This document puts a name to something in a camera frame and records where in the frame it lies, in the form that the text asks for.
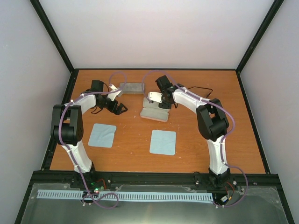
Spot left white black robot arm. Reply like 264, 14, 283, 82
50, 80, 128, 188

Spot black cage frame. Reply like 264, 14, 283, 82
14, 0, 295, 224

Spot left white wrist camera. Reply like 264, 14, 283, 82
107, 84, 122, 101

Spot black frame glasses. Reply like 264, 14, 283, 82
188, 86, 214, 98

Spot grey glasses case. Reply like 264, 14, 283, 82
119, 83, 145, 94

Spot blue slotted cable duct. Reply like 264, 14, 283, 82
36, 189, 214, 203

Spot purple cable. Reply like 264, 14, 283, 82
59, 71, 120, 209
141, 70, 249, 209

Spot blue cleaning cloth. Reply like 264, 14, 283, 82
149, 130, 176, 156
88, 124, 116, 148

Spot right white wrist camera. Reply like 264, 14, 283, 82
148, 91, 163, 103

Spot pink glasses case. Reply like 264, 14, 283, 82
140, 98, 169, 122

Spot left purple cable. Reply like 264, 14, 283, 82
59, 71, 120, 209

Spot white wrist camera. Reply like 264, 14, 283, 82
148, 91, 163, 103
107, 84, 122, 101

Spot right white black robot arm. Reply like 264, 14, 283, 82
149, 75, 230, 188

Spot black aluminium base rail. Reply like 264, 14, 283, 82
30, 170, 280, 190

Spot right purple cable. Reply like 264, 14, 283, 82
141, 70, 249, 209

